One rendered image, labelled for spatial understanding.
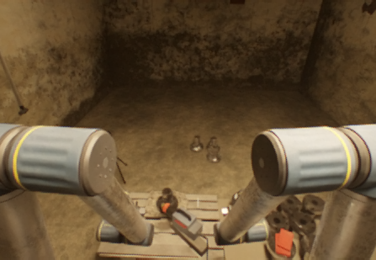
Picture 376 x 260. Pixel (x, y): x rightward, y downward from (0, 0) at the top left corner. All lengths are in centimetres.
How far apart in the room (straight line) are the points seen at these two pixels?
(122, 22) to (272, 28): 428
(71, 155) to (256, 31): 646
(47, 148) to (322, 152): 54
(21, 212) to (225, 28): 627
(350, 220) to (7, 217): 84
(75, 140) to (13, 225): 31
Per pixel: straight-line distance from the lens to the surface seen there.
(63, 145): 46
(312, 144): 48
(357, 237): 71
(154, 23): 655
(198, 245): 223
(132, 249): 234
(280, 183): 45
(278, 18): 686
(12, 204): 66
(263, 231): 118
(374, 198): 65
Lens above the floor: 216
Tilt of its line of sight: 30 degrees down
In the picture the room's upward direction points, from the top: 1 degrees clockwise
